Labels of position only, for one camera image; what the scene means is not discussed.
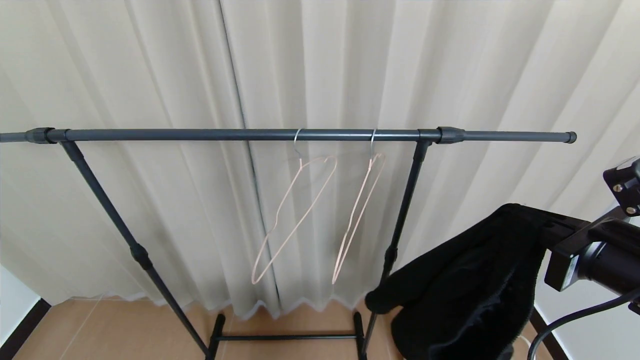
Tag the beige curtain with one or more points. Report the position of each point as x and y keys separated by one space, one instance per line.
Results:
x=150 y=75

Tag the black shorts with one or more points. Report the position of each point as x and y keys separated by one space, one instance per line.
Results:
x=465 y=280

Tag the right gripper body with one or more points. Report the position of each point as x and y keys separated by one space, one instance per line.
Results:
x=610 y=265

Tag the black clothes rack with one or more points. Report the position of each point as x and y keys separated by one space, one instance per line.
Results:
x=250 y=135

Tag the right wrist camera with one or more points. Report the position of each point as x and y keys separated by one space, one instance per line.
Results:
x=625 y=185

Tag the pink clothes hanger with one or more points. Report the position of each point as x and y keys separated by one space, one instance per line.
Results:
x=297 y=221
x=359 y=221

